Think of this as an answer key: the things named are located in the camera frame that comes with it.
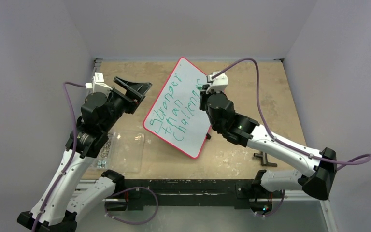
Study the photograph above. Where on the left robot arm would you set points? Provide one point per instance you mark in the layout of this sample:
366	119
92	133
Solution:
57	210

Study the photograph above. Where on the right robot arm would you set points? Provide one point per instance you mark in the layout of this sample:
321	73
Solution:
313	170

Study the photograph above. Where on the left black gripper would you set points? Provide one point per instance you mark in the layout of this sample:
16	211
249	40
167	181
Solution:
139	89

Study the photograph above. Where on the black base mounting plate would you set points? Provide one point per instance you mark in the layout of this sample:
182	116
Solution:
236	193

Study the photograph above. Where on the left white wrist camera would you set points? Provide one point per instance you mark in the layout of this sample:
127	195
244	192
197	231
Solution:
97	84

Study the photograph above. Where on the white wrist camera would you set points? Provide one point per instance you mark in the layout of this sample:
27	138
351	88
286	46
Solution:
97	84
217	82

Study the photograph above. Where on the aluminium frame rail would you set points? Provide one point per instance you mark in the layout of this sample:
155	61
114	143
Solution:
290	195

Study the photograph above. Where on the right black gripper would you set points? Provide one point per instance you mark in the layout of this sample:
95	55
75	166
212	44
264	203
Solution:
203	102

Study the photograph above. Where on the red-framed whiteboard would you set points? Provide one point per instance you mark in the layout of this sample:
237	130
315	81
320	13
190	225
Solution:
175	116

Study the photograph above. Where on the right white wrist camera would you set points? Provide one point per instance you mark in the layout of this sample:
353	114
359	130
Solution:
217	82

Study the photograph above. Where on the grey metal crank handle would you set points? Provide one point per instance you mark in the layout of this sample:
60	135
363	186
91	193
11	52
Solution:
264	159

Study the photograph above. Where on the clear plastic screw box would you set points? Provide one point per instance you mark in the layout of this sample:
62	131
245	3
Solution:
122	152

